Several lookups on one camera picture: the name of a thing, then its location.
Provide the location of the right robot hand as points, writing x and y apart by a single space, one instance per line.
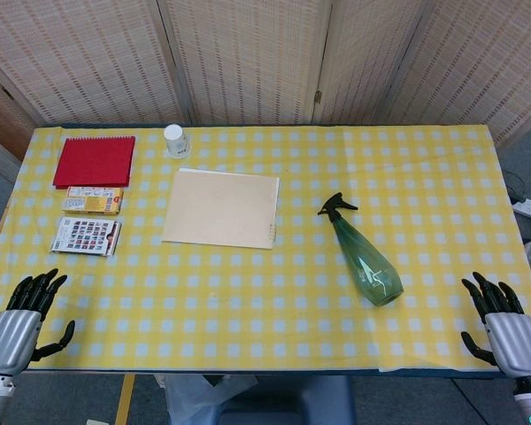
511 337

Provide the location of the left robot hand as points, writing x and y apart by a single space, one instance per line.
10 333

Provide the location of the green spray bottle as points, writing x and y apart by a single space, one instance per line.
369 261

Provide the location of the white picture-printed box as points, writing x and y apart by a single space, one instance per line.
85 236

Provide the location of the yellow cardboard box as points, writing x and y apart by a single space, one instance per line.
94 200

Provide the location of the red spiral notebook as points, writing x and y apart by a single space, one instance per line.
94 161

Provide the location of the white plastic bag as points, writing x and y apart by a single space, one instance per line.
194 398

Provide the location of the blue chair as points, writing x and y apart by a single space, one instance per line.
283 400

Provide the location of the beige paper folder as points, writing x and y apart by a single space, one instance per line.
221 208

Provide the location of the white paper cup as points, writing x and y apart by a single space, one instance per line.
176 141

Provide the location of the yellow checkered tablecloth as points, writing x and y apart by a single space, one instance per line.
265 248

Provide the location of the woven folding screen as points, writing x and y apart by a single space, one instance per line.
265 62

